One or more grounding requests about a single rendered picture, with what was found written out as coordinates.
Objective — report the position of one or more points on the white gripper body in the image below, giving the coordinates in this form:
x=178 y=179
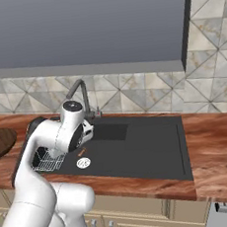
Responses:
x=88 y=130

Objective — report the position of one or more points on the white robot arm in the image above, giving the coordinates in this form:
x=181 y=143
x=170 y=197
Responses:
x=35 y=199

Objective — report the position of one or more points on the brown mushroom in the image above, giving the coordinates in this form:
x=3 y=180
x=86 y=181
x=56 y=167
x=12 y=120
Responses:
x=82 y=152

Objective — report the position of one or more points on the white round sink drain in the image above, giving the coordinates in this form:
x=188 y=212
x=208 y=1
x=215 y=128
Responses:
x=83 y=162

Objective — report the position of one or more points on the grey sink tap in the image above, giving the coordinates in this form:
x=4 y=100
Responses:
x=83 y=95

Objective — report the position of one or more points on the black sink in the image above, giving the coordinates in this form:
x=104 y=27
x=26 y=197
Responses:
x=145 y=148

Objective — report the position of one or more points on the beige drawer front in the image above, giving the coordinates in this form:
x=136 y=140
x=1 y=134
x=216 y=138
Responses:
x=3 y=200
x=128 y=204

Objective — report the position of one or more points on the grey wall cupboard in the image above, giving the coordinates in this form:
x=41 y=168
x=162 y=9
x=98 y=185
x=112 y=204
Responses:
x=83 y=26

